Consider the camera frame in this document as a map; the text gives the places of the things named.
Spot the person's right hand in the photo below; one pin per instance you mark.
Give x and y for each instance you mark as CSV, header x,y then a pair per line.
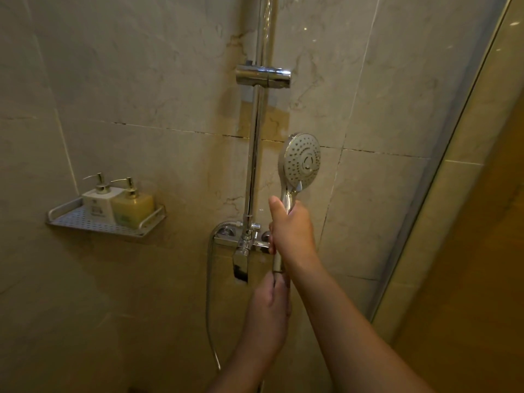
x,y
294,237

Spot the person's left hand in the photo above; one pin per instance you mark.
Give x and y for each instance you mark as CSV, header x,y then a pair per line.
x,y
266,315

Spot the person's left thumb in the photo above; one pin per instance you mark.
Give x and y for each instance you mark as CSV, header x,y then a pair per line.
x,y
268,290

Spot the person's right thumb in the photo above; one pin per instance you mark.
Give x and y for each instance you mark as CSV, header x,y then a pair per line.
x,y
279,212

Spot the chrome handheld shower head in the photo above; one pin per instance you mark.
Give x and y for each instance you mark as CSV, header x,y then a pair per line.
x,y
298,161

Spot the person's right forearm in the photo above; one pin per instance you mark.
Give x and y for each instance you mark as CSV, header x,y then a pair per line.
x,y
352,335

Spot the person's left forearm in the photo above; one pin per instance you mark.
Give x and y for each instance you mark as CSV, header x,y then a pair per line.
x,y
241,368

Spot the chrome shower mixer faucet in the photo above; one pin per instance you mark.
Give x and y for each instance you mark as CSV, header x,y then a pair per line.
x,y
241,249

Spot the yellow pump dispenser bottle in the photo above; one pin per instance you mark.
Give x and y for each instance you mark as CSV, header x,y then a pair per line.
x,y
132,206

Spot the glass shower door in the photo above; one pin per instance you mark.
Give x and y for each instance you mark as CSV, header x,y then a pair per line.
x,y
450,180

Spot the perforated metal corner shelf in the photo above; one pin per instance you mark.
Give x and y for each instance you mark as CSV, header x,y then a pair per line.
x,y
102,225

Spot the white pump dispenser bottle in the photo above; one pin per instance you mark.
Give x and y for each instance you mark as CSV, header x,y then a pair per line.
x,y
99,204

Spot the chrome shower riser rail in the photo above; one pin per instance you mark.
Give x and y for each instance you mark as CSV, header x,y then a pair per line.
x,y
257,118

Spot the chrome shower head holder bracket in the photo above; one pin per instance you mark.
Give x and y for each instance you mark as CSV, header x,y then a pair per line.
x,y
263,75

